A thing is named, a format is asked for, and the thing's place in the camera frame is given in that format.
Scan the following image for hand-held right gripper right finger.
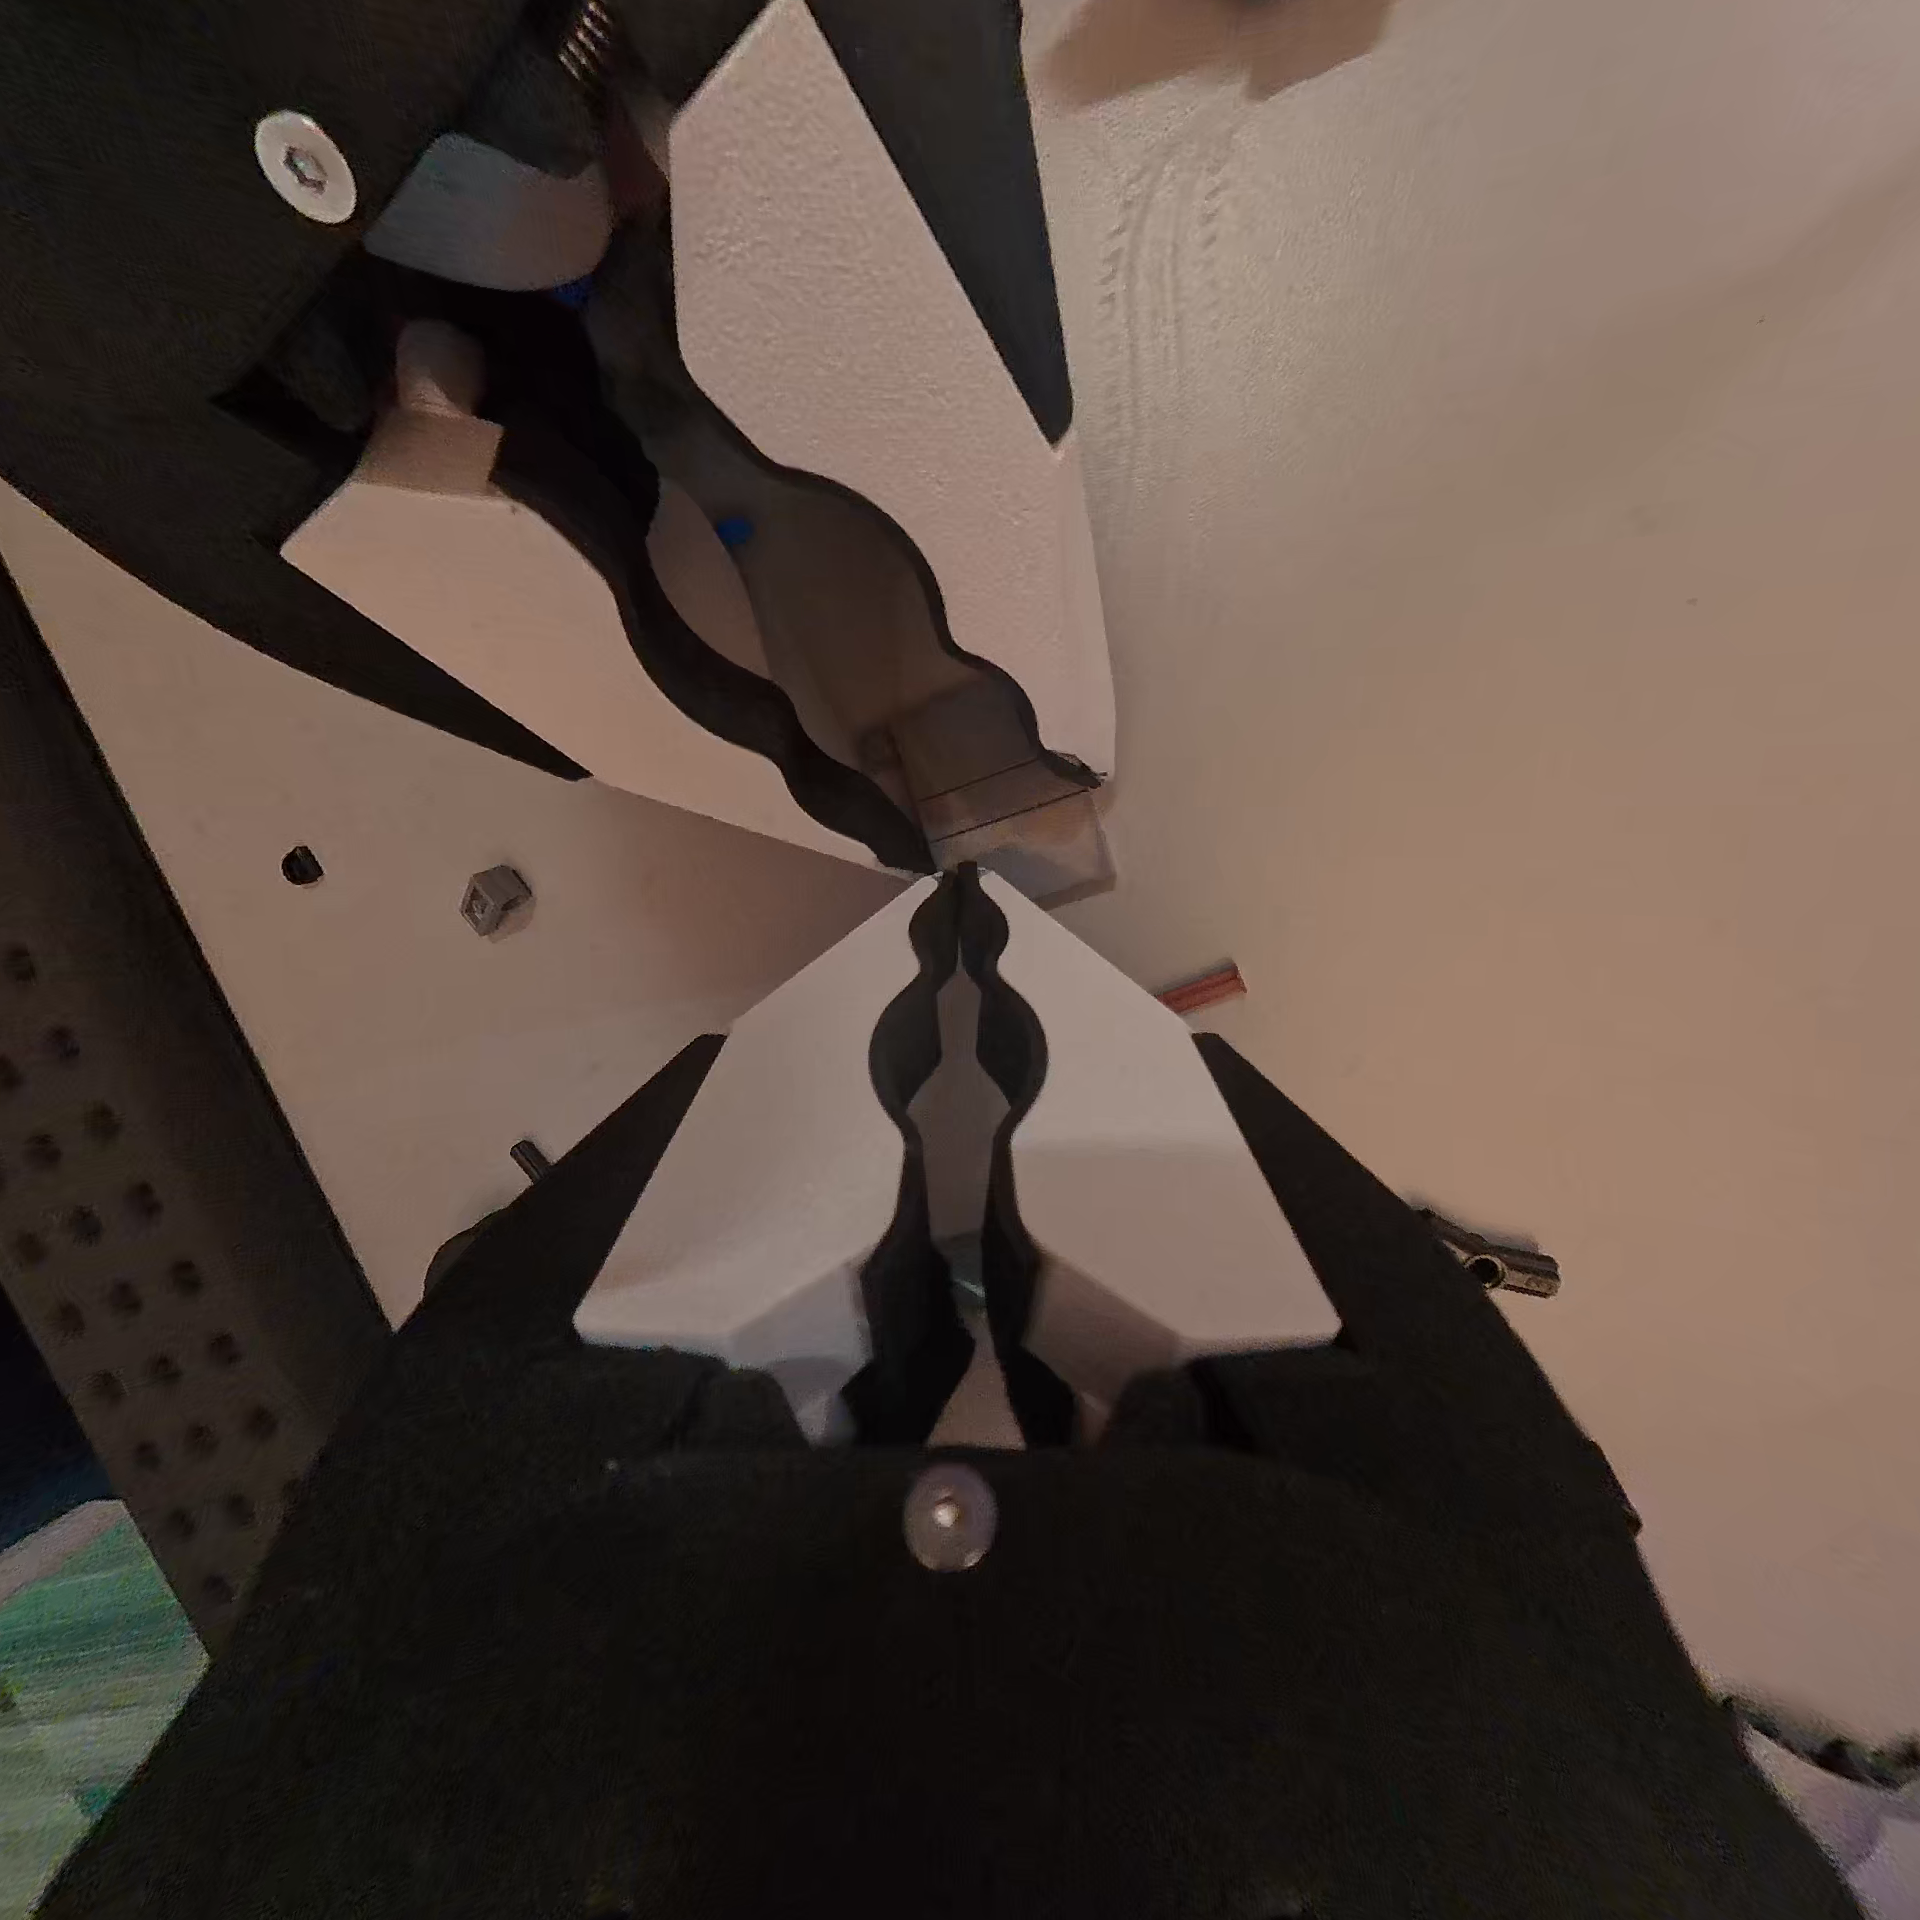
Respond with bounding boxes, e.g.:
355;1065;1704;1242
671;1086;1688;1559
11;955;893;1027
954;863;1343;1450

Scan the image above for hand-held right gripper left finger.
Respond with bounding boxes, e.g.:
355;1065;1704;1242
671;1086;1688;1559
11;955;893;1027
571;871;979;1450

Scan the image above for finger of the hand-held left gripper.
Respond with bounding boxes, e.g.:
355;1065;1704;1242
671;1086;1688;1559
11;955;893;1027
276;321;934;872
667;0;1122;780

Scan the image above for pile of dark lego pieces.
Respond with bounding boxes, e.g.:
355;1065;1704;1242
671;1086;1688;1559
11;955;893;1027
1418;1206;1562;1299

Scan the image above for dark grey wide lego tile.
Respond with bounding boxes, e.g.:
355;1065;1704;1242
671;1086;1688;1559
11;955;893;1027
861;680;1119;909

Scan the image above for black perforated panel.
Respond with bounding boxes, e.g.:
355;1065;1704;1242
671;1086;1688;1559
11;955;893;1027
0;571;391;1651

